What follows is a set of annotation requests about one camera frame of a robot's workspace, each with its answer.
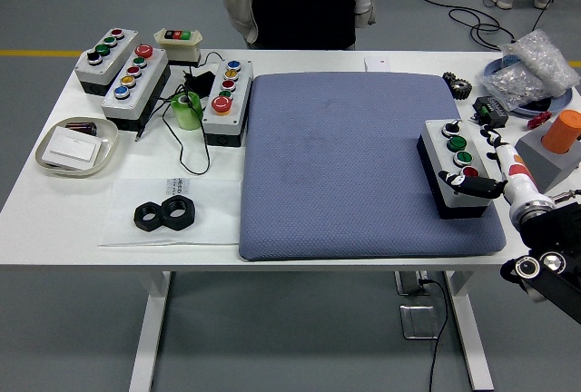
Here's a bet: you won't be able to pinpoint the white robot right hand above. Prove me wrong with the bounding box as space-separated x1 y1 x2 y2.
438 122 553 208

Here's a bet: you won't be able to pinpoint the grey button box with selector knob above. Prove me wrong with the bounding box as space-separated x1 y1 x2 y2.
416 118 497 221

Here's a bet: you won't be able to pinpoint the short five-button box, red mushroom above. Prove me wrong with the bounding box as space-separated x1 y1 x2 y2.
201 58 254 148

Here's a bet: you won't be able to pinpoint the long five-button box, red mushroom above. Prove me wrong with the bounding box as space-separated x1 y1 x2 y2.
100 44 172 133

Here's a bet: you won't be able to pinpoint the grey four-button control box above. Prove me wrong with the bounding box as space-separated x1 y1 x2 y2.
74 27 140 97

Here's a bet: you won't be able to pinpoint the grey block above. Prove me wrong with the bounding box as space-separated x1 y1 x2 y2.
515 126 581 193

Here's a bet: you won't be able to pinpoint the small red part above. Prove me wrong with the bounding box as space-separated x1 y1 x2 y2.
526 111 553 130

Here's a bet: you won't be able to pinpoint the orange cylinder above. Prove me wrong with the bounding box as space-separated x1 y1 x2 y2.
541 109 581 155

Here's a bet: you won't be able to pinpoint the black and green terminal module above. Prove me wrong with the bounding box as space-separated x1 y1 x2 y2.
471 95 510 129

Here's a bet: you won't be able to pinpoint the blue and white plate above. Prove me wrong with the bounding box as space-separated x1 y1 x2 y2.
482 56 574 116

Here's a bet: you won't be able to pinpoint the bag of silver parts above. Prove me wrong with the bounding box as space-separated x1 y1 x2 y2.
476 64 553 112

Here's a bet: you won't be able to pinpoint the black metal gear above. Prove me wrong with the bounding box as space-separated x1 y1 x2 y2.
442 71 473 101

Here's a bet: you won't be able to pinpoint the bubble wrap bag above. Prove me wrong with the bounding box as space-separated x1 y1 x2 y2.
500 28 581 100

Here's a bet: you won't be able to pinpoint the white table leg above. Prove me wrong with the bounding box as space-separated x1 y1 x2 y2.
443 270 495 391
128 270 172 392

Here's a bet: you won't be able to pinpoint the blue-grey padded mat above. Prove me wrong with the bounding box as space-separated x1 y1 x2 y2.
238 72 508 262

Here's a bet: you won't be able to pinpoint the metal floor outlet box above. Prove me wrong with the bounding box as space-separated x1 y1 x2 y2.
399 303 448 340

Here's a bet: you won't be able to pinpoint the clear plastic bag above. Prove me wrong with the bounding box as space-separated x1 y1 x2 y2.
97 177 243 248

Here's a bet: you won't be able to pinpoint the black power adapter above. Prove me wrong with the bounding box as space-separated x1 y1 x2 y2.
182 69 217 95

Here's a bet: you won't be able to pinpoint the black hex nut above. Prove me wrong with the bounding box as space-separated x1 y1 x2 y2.
162 196 197 230
133 201 165 231

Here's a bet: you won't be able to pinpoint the green tape roll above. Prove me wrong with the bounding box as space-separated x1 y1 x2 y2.
171 91 202 131

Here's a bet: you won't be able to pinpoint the beige shallow tray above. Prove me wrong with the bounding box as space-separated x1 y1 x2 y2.
34 115 120 179

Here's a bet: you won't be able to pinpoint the dark small box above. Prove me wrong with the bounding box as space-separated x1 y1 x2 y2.
64 122 99 138

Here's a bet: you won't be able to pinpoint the yellow floor tape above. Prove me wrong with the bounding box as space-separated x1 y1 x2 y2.
0 49 84 58

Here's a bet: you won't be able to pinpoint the black floor cables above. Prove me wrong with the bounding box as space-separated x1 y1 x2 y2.
399 0 581 51

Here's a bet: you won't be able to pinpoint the black power cable under table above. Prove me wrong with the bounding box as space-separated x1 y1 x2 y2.
419 277 450 392

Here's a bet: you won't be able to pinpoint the cream three-button switch box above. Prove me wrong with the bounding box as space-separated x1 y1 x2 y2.
153 27 204 68

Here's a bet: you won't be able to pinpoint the thin black adapter cord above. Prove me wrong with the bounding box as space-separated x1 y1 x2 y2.
134 51 223 175

